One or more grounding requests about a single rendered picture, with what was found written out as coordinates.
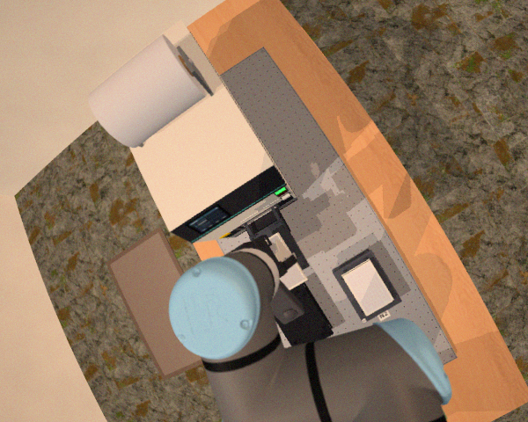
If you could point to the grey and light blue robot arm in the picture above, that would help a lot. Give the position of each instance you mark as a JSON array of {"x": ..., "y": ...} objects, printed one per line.
[{"x": 221, "y": 310}]

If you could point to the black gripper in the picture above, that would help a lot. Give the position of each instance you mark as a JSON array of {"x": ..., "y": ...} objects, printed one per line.
[{"x": 282, "y": 253}]

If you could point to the white label with black text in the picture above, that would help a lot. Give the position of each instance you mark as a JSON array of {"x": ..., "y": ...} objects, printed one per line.
[{"x": 384, "y": 315}]

